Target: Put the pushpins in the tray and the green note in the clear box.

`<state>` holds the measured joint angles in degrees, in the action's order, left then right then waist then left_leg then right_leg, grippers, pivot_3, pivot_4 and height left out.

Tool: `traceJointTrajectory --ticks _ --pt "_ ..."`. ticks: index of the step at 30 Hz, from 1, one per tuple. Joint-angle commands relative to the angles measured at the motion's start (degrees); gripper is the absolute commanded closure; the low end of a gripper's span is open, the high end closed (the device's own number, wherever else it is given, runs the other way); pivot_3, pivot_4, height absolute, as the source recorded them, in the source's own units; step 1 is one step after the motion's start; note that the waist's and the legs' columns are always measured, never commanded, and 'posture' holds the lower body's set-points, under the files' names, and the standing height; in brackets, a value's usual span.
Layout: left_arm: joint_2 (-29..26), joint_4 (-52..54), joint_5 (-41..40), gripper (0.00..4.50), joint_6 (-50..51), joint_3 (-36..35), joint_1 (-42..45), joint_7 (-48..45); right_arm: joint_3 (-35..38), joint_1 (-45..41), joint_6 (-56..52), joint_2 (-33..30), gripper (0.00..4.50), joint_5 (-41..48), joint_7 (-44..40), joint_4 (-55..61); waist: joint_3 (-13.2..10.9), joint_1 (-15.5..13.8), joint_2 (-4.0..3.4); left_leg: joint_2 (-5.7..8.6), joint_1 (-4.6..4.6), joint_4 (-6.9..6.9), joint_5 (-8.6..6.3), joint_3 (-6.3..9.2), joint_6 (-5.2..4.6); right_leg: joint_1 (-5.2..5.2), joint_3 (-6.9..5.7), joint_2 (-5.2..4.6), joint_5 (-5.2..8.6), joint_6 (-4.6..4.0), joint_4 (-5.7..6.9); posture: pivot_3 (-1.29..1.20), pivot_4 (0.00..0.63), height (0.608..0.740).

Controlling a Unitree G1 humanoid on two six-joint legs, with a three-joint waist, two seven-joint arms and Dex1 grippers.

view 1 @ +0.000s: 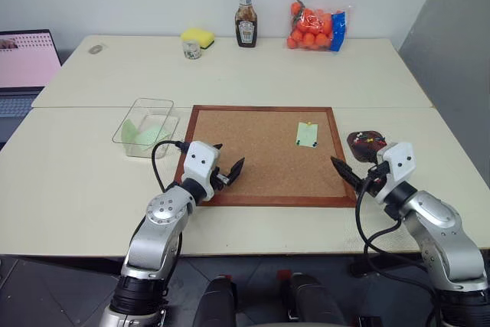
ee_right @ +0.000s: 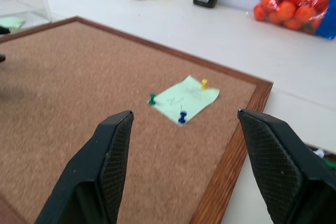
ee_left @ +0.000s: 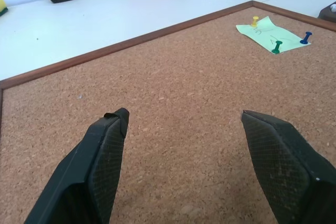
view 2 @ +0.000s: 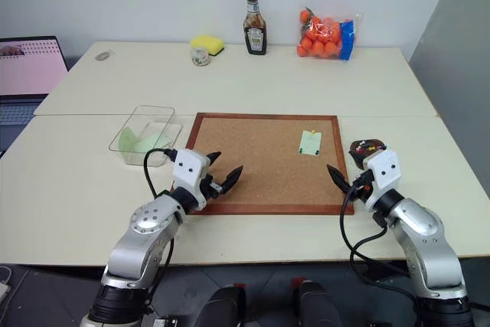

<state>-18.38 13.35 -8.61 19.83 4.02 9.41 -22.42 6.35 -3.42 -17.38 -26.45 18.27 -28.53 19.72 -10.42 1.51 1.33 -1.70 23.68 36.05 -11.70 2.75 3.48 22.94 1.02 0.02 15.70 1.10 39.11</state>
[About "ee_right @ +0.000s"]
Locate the wood-framed cork board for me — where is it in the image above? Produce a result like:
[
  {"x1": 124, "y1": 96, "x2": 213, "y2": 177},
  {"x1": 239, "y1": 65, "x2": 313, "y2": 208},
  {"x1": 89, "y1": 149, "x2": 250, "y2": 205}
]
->
[{"x1": 0, "y1": 16, "x2": 274, "y2": 224}]

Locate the blue push pin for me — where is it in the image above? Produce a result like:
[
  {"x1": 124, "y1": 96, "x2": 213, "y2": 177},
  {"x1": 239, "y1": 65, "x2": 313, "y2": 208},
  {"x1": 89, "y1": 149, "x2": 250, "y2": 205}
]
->
[{"x1": 177, "y1": 111, "x2": 188, "y2": 125}]

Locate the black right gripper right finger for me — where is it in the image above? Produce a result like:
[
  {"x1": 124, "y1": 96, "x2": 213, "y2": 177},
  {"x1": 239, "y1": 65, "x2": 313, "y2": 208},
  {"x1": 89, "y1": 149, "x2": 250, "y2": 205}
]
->
[{"x1": 237, "y1": 108, "x2": 336, "y2": 224}]

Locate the bag of oranges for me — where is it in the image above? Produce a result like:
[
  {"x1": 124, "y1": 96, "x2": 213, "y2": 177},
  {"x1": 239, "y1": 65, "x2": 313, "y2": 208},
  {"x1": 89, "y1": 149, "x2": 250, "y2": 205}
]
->
[{"x1": 246, "y1": 0, "x2": 336, "y2": 40}]

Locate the clear plastic box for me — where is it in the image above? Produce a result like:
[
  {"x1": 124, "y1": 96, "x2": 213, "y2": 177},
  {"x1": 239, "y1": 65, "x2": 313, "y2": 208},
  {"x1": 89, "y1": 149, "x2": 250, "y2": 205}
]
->
[{"x1": 0, "y1": 0, "x2": 53, "y2": 31}]

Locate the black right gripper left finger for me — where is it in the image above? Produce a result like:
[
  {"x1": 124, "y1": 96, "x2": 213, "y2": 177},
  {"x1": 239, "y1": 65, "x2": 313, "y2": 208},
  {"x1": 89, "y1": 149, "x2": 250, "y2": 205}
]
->
[{"x1": 35, "y1": 110, "x2": 135, "y2": 224}]

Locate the green paper note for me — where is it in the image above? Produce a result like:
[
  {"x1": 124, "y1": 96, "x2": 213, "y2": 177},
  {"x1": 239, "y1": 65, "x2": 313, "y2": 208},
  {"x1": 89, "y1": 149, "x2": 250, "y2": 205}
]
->
[{"x1": 151, "y1": 74, "x2": 221, "y2": 125}]

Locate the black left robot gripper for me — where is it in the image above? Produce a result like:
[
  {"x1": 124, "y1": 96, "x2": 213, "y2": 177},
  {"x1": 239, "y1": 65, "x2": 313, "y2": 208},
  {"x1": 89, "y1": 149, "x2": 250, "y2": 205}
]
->
[{"x1": 0, "y1": 26, "x2": 11, "y2": 63}]

